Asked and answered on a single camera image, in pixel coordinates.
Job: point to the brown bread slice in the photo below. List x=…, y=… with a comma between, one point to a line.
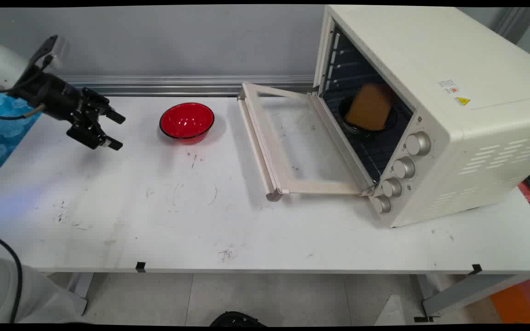
x=371, y=106

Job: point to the black round object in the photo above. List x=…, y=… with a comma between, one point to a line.
x=237, y=319

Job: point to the black tape mark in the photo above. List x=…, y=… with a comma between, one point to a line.
x=141, y=266
x=476, y=269

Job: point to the yellow warning sticker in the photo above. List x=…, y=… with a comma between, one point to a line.
x=462, y=101

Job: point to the orange box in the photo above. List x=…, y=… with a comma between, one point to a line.
x=520, y=301

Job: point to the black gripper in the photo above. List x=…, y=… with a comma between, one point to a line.
x=48, y=96

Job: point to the white label sticker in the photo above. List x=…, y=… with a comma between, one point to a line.
x=448, y=86

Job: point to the black bowl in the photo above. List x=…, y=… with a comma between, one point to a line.
x=352, y=126

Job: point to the grey table leg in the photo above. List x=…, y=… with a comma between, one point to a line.
x=467, y=292
x=81, y=289

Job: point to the blue bubble wrap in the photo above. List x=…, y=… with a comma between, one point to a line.
x=2, y=138

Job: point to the cream glass oven door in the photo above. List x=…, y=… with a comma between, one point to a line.
x=265, y=151

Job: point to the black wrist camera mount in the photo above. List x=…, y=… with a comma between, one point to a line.
x=46, y=50

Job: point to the red plastic bowl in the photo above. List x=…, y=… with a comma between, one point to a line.
x=187, y=120

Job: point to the cream toaster oven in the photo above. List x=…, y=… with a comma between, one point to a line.
x=430, y=59

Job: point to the silver oven knob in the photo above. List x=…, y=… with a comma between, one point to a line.
x=381, y=204
x=418, y=144
x=404, y=167
x=391, y=187

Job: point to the aluminium column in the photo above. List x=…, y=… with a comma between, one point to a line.
x=515, y=23

